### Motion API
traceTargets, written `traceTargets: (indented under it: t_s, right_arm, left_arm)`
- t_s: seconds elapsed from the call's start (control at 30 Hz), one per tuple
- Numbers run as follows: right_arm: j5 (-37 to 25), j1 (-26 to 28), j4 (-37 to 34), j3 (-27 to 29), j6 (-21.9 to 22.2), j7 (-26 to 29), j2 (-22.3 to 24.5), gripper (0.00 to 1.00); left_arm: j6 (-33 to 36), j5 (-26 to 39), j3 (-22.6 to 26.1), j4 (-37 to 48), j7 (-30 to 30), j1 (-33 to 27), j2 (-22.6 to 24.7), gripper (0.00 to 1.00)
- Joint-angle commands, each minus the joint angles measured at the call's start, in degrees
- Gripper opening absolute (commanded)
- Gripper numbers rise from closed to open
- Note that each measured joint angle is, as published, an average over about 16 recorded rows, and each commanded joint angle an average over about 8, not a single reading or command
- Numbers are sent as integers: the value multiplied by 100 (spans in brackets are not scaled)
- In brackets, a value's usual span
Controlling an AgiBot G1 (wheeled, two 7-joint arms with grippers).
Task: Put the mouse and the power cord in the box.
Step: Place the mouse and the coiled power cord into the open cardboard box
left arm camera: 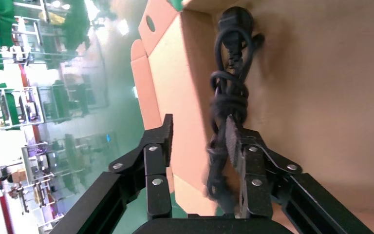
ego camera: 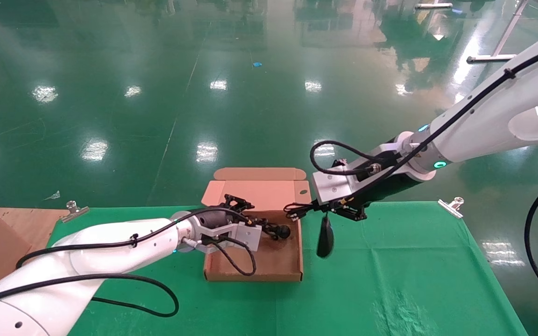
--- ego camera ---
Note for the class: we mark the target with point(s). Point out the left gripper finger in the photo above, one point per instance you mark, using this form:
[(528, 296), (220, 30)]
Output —
[(266, 230), (236, 203)]

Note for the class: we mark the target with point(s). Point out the green table cloth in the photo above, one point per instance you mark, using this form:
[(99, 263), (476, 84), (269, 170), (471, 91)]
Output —
[(390, 280)]

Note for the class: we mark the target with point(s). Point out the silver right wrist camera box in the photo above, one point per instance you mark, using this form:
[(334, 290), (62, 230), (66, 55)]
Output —
[(334, 186)]

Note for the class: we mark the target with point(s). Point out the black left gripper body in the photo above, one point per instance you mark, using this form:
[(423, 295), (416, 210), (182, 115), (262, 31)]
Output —
[(215, 218)]

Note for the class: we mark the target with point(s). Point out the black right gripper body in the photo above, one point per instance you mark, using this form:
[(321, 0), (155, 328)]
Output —
[(385, 189)]

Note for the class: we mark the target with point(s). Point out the crumpled clear floor litter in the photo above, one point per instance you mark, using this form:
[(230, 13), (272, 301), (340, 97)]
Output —
[(54, 196)]

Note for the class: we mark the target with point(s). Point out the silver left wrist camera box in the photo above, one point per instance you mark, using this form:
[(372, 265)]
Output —
[(245, 235)]

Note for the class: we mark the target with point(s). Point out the white stand leg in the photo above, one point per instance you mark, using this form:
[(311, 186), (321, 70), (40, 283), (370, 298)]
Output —
[(488, 59), (432, 5)]

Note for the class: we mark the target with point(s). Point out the black computer mouse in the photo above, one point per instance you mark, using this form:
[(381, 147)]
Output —
[(325, 240)]

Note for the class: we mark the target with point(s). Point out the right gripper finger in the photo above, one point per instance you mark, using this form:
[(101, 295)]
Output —
[(353, 212), (325, 207)]

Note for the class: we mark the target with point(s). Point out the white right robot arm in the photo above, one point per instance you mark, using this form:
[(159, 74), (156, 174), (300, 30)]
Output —
[(484, 121)]

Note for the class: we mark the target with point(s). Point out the flat open cardboard box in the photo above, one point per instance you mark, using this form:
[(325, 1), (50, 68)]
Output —
[(273, 266)]

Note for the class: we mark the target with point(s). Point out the metal binder clip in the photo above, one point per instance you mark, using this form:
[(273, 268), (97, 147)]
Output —
[(451, 207), (75, 211)]

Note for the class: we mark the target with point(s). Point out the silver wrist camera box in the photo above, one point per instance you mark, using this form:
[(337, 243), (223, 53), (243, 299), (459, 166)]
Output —
[(334, 186), (245, 235)]

